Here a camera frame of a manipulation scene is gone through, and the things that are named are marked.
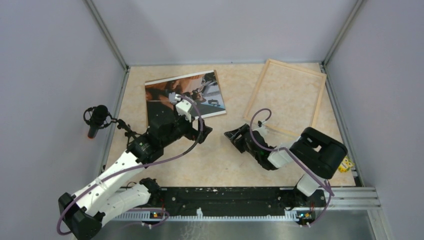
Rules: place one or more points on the small yellow object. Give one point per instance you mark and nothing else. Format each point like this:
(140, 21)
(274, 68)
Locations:
(345, 165)

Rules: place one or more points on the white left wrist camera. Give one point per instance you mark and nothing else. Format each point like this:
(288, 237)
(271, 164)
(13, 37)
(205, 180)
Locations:
(182, 105)

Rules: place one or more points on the black microphone on stand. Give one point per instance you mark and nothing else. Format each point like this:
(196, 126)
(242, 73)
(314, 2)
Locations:
(99, 117)

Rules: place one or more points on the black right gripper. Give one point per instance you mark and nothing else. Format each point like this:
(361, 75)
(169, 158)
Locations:
(232, 134)

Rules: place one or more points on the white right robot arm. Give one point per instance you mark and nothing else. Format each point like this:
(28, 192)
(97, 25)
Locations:
(316, 153)

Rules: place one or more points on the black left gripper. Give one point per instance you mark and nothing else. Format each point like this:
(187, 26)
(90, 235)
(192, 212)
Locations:
(193, 133)

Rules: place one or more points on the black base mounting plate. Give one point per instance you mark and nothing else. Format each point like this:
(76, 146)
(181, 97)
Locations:
(233, 201)

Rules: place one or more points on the aluminium front rail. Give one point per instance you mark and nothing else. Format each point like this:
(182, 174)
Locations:
(344, 199)

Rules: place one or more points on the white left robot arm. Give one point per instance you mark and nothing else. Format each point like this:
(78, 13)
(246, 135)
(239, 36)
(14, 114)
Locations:
(85, 212)

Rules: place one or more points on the printed photo on board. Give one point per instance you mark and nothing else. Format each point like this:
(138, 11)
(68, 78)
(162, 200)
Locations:
(201, 87)

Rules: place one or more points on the light wooden picture frame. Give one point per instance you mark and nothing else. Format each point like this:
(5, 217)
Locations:
(293, 94)

